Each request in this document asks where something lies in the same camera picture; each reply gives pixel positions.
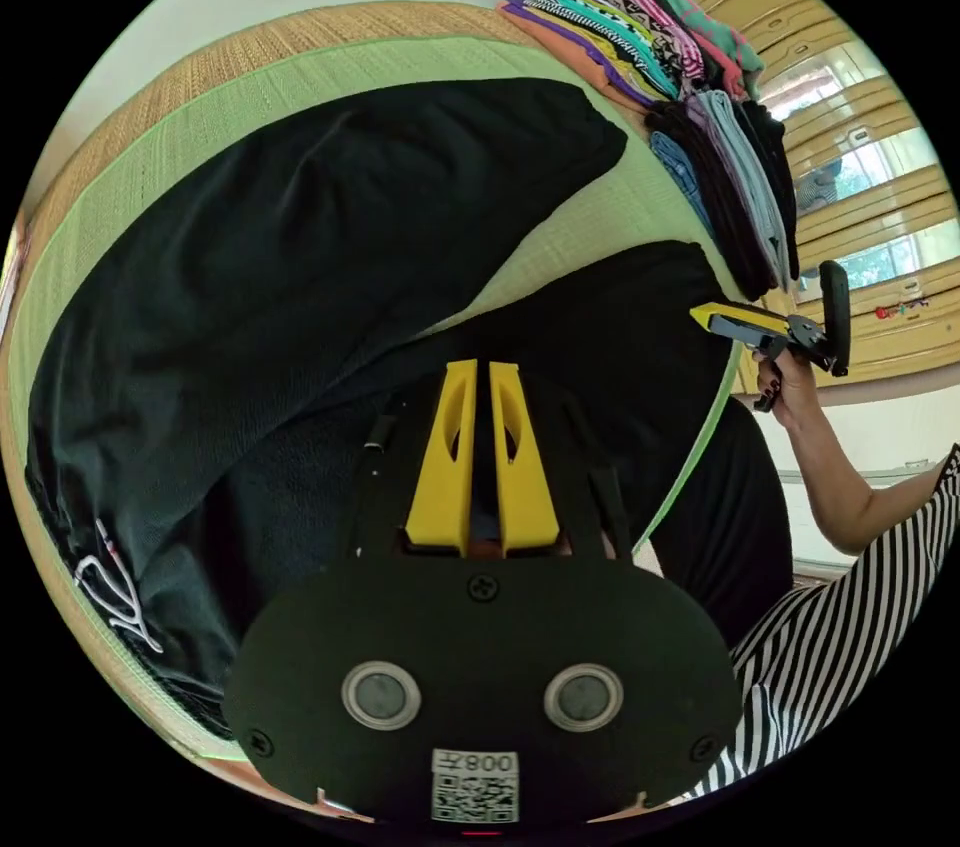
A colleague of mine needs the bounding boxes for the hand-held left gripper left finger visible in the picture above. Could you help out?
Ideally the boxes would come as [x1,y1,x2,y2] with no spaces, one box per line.
[404,358,479,554]

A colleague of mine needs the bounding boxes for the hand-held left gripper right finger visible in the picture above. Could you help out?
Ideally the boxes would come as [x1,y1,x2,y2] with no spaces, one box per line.
[489,360,561,556]

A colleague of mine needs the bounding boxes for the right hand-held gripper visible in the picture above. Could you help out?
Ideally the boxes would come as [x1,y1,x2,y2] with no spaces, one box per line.
[689,303,837,374]

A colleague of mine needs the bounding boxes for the black pants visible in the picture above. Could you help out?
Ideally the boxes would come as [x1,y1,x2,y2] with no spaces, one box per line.
[24,76,740,743]

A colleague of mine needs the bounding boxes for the person's right forearm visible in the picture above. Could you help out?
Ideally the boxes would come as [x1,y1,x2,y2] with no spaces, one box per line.
[776,393,954,557]

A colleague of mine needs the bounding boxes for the person's right hand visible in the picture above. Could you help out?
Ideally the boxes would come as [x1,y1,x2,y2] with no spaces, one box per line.
[752,345,822,431]

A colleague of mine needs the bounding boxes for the pile of clothes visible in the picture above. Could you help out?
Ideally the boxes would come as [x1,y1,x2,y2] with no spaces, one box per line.
[496,0,801,302]

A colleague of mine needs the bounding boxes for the yellow framed window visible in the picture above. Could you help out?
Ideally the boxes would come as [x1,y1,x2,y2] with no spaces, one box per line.
[689,0,960,386]

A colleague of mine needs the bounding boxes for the person's body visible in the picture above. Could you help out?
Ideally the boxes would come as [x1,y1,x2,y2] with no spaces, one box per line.
[647,396,960,806]

